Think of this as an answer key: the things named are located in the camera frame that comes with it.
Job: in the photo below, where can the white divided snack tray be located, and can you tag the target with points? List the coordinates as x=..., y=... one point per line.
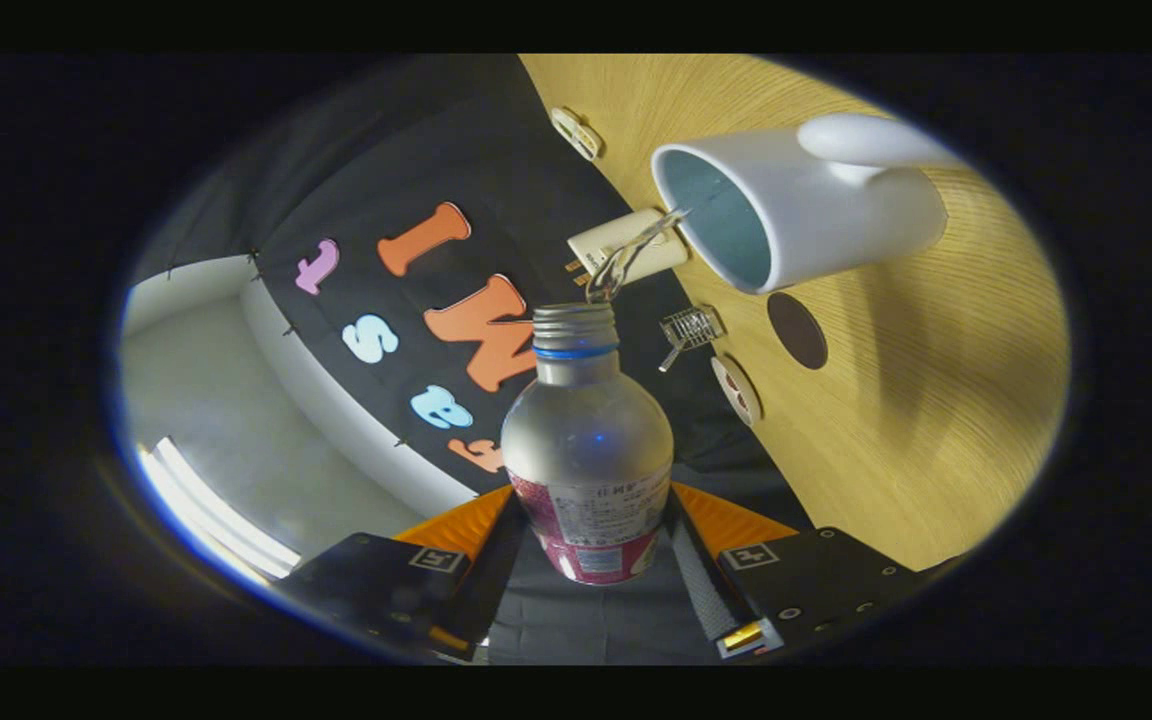
x=576, y=132

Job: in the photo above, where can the black backdrop cloth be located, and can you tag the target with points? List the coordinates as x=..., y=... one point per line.
x=496, y=160

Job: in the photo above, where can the small white plate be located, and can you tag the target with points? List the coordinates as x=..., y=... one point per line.
x=736, y=390

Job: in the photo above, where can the white cup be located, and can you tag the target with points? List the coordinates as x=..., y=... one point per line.
x=836, y=220

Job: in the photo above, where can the dark brown round coaster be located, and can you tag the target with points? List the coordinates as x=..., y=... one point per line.
x=797, y=330

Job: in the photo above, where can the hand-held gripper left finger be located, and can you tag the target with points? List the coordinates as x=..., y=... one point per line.
x=486, y=590

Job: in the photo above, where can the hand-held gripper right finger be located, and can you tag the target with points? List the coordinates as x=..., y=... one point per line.
x=711, y=595

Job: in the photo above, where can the silver juice bottle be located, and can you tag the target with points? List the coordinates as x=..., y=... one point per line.
x=586, y=440

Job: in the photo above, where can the striped ceiling light panel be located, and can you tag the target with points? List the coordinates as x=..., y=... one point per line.
x=216, y=510

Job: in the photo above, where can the clear juice stream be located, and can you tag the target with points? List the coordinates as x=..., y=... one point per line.
x=626, y=256

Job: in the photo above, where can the wooden table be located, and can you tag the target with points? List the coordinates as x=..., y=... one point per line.
x=936, y=400

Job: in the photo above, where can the white toaster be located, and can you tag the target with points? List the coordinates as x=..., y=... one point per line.
x=626, y=245

